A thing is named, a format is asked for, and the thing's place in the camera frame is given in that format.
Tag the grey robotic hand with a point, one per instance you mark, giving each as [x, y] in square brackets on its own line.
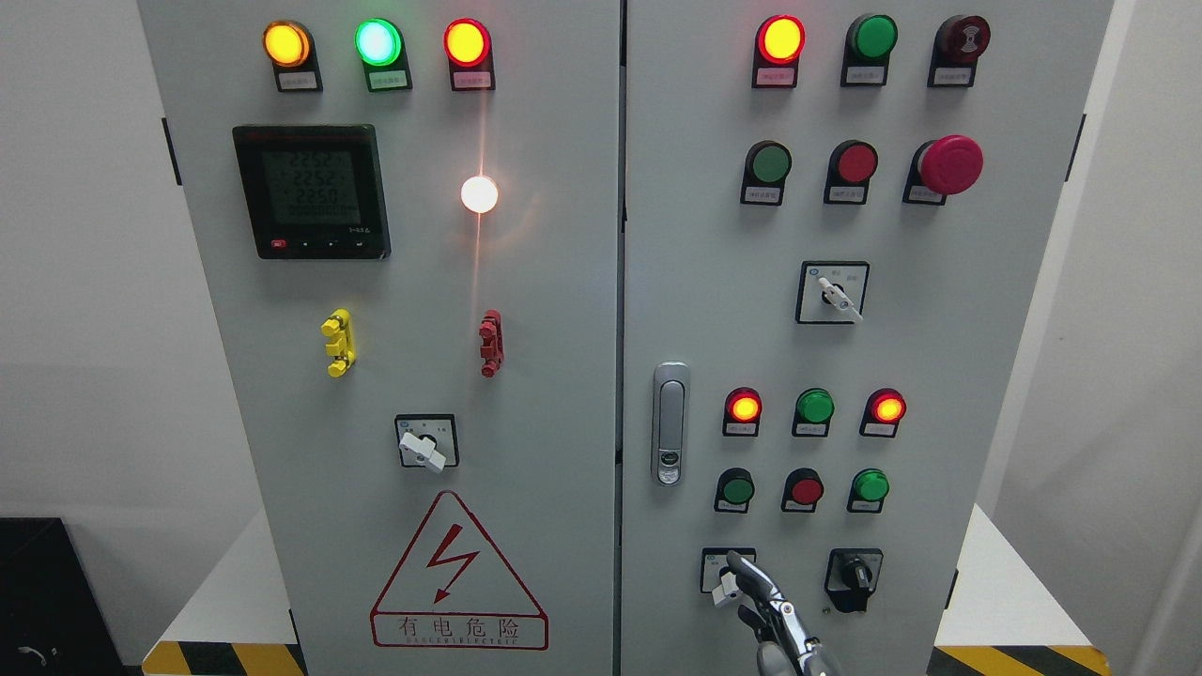
[784, 644]

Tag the silver door handle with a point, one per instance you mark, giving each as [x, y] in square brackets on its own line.
[669, 399]

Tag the right grey cabinet door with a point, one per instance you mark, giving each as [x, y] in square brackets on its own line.
[714, 284]

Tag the grey cabinet door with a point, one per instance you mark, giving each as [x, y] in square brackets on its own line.
[537, 441]
[714, 284]

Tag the left grey cabinet door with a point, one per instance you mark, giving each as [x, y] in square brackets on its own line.
[537, 441]

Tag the red indicator light left door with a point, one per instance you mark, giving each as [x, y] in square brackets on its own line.
[468, 46]

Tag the red push button lower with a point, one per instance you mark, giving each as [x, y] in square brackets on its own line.
[803, 489]

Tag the red push button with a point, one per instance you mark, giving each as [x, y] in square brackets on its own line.
[850, 168]
[803, 489]

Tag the green push button lower left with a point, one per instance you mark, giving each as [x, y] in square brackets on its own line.
[735, 489]

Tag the green push button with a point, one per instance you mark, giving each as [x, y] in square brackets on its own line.
[767, 165]
[735, 489]
[868, 492]

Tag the green push button lower right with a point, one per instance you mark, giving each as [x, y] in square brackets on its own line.
[868, 492]

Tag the green indicator lower middle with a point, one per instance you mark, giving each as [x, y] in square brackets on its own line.
[813, 411]

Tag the red lit indicator lower left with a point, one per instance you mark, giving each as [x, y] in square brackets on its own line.
[743, 409]

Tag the red lit indicator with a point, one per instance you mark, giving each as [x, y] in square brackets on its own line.
[885, 409]
[743, 409]

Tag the red lit indicator lower right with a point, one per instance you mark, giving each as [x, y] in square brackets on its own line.
[885, 409]

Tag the red electrical warning sticker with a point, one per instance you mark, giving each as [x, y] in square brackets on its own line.
[453, 589]

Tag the red terminal connector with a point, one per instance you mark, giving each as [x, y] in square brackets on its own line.
[492, 349]

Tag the green push button upper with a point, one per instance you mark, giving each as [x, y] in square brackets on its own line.
[767, 165]

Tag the red push button upper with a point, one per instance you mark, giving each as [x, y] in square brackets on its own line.
[850, 168]

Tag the red emergency stop button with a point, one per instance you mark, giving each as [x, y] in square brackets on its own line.
[941, 168]

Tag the yellow terminal connector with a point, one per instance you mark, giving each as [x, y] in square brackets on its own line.
[340, 345]

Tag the white lit indicator light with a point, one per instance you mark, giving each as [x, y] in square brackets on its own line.
[479, 194]

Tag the red indicator light right top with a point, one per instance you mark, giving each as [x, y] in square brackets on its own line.
[779, 42]

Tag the green indicator light right top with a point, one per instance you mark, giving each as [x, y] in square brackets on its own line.
[868, 43]

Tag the dark red buzzer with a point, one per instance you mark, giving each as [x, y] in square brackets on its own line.
[957, 47]

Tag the black digital power meter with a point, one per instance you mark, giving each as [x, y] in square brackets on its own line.
[313, 191]

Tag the green lit indicator light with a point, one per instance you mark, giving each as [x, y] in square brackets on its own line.
[383, 52]

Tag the black box lower left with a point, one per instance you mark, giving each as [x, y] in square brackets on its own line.
[50, 622]

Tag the yellow indicator light top left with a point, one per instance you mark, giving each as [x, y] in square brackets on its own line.
[291, 50]

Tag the white lever rotary switch bottom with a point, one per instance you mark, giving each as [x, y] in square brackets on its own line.
[714, 569]

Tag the black knob rotary switch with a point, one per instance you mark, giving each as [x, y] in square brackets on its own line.
[851, 577]

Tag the upper right rotary switch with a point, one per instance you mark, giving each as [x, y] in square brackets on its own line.
[831, 292]

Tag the left door rotary switch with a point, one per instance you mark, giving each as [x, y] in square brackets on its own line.
[427, 441]

